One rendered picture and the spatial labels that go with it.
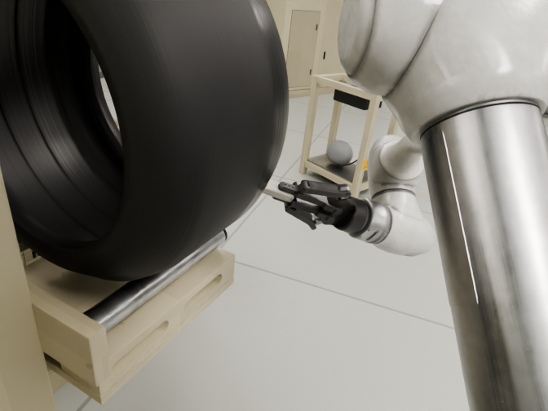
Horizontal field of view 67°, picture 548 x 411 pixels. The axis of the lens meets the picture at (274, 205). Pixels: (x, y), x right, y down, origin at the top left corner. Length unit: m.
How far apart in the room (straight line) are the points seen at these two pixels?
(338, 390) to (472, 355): 1.44
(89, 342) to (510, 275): 0.49
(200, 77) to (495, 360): 0.39
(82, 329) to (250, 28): 0.45
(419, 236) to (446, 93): 0.60
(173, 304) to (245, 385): 1.02
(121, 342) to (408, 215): 0.61
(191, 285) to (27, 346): 0.27
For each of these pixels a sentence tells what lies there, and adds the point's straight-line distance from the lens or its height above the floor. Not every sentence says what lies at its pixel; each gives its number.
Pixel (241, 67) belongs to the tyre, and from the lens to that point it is 0.54.
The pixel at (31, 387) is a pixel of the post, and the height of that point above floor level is 0.80.
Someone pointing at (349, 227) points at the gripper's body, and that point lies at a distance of 0.85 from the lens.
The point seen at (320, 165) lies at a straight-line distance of 3.32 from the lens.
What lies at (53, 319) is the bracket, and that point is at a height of 0.94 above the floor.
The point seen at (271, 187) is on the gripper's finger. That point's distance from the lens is 0.76.
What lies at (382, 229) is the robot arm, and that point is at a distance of 0.88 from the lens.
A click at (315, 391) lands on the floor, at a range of 1.76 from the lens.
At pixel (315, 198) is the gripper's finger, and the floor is 1.02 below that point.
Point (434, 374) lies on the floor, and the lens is 1.99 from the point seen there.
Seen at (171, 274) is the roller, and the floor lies 0.91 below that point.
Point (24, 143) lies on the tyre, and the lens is 0.97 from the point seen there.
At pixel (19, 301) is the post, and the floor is 0.96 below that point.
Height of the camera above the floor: 1.38
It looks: 28 degrees down
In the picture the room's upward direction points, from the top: 7 degrees clockwise
